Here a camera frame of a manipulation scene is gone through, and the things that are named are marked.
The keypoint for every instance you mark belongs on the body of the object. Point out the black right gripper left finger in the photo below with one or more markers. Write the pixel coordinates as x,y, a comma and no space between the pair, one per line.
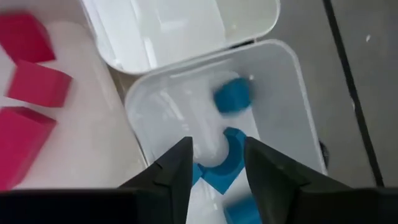
140,205

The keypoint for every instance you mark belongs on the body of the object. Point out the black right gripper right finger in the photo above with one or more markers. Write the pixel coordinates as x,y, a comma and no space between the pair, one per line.
295,202

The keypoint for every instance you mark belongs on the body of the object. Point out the blue wooden arch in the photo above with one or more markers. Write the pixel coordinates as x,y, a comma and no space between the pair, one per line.
224,177

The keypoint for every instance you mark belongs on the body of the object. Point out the red wooden long block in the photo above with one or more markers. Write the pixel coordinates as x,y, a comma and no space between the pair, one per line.
21,140

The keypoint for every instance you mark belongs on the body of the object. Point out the red wooden cube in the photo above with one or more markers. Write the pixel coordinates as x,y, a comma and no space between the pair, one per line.
25,37
37,85

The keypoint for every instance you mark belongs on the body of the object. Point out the white plastic bin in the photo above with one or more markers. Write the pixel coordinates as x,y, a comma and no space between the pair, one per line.
93,109
280,93
186,31

